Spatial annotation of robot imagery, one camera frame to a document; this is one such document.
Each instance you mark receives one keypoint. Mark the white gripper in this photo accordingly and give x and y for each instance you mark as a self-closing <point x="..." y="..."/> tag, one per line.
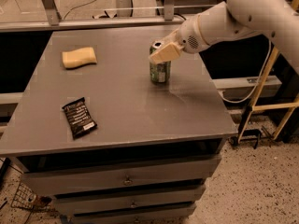
<point x="188" y="40"/>

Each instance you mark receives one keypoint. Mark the green soda can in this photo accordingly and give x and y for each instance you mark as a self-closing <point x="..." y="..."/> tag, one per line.
<point x="159" y="73"/>

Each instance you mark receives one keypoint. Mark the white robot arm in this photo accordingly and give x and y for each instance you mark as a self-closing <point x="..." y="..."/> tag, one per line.
<point x="234" y="20"/>

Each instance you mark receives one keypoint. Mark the yellow sponge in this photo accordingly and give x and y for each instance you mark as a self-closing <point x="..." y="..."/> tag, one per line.
<point x="78" y="57"/>

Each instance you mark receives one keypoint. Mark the black snack packet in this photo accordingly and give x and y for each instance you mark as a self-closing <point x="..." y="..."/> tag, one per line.
<point x="79" y="118"/>

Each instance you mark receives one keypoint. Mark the grey drawer cabinet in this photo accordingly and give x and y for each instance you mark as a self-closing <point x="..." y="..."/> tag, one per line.
<point x="137" y="120"/>

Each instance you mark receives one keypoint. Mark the grey metal railing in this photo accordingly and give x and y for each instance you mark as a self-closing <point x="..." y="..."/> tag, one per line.
<point x="41" y="15"/>

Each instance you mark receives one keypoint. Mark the top grey drawer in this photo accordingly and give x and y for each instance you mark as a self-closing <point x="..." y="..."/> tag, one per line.
<point x="121" y="175"/>

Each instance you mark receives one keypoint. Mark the grey drawer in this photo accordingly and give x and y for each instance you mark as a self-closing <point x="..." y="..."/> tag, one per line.
<point x="129" y="200"/>
<point x="134" y="216"/>
<point x="121" y="175"/>

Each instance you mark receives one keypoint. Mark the middle grey drawer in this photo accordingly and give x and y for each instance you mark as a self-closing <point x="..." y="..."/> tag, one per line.
<point x="129" y="200"/>

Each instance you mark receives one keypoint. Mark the bottom grey drawer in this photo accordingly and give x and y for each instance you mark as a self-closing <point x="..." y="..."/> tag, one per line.
<point x="134" y="216"/>

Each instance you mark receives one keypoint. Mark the wire basket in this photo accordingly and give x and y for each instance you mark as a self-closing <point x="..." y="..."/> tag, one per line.
<point x="25" y="199"/>

